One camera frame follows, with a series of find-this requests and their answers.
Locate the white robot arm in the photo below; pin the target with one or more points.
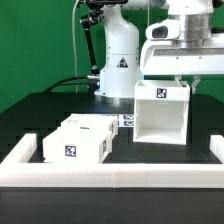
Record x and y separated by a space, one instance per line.
182 44

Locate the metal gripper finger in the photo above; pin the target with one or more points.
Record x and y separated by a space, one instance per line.
178 80
196 81

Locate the white drawer box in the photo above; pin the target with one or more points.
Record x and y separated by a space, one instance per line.
77 147
92 122

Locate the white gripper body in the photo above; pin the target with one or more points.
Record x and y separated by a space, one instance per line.
167 60

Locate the white U-shaped table fence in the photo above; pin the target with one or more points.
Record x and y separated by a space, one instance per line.
16 170

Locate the white marker sheet on table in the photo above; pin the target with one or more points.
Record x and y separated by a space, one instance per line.
124 120

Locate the white front drawer box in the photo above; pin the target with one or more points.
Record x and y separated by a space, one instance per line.
77 147

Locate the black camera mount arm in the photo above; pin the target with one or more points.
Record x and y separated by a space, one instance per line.
89 36

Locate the white drawer cabinet frame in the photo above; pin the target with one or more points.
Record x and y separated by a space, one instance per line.
161 111

